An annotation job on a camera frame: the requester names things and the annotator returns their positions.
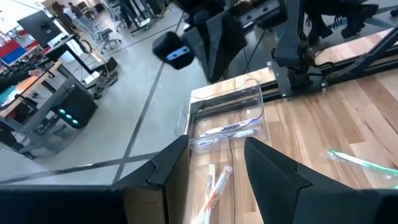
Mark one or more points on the grey office chair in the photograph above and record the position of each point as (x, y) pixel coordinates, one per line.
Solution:
(107, 39)

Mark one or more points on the orange toothbrush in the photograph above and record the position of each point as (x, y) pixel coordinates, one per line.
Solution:
(217, 186)

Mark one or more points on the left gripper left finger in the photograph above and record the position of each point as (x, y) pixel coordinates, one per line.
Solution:
(77, 205)

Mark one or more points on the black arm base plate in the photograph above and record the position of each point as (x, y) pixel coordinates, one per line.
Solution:
(298, 81)

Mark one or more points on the black computer tower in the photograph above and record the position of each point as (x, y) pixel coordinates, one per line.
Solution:
(74, 105)

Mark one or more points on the black desk monitor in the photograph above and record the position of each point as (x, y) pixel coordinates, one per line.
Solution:
(38, 28)

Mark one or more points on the green toothbrush in clear wrapper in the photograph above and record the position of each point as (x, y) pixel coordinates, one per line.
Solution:
(357, 160)

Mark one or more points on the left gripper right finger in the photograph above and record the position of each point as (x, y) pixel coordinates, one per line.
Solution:
(311, 202)

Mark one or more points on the person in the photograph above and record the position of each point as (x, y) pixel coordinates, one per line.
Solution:
(79, 15)
(62, 14)

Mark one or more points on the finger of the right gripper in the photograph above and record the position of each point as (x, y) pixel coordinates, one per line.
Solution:
(200, 46)
(227, 46)

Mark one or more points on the grey desk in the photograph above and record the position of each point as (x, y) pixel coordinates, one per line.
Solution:
(37, 102)

